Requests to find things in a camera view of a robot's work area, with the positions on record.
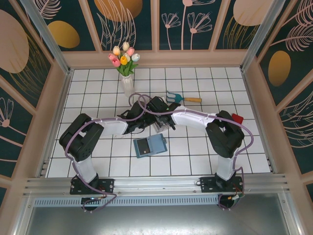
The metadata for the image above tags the blue box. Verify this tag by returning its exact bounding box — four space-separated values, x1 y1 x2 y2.
133 134 168 160

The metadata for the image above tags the black credit card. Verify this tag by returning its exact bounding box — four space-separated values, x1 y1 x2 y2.
136 138 151 157

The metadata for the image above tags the grey metal sheet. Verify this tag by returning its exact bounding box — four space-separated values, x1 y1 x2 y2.
14 193 301 235

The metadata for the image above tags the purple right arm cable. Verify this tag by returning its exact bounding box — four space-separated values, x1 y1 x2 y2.
138 94 255 211

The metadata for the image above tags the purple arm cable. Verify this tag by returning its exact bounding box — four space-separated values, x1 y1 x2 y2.
138 94 255 211
65 93 145 213

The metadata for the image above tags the aluminium frame post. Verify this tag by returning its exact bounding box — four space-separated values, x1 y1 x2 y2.
239 0 287 73
21 0 74 75

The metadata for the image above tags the aluminium mounting rail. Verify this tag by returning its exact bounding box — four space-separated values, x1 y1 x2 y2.
23 173 291 196

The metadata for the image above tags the artificial tulip bouquet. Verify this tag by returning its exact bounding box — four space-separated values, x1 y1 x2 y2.
108 41 140 77

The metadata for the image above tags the white ribbed vase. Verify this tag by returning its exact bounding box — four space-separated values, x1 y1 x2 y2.
121 75 135 97

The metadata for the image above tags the teal hand rake wooden handle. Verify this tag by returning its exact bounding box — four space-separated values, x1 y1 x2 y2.
166 91 203 104

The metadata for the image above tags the red toy shovel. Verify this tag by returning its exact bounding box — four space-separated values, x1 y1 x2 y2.
231 113 245 125

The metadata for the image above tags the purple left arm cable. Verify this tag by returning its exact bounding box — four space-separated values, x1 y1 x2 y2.
65 93 145 213

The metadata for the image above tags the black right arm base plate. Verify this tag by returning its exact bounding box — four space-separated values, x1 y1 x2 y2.
200 176 245 194

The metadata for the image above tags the grey slotted cable duct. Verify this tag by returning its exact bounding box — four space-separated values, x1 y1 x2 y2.
33 194 222 206

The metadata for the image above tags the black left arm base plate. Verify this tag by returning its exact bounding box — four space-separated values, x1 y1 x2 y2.
69 178 115 195

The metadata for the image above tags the clear acrylic card box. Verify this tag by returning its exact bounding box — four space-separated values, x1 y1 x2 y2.
150 119 172 134

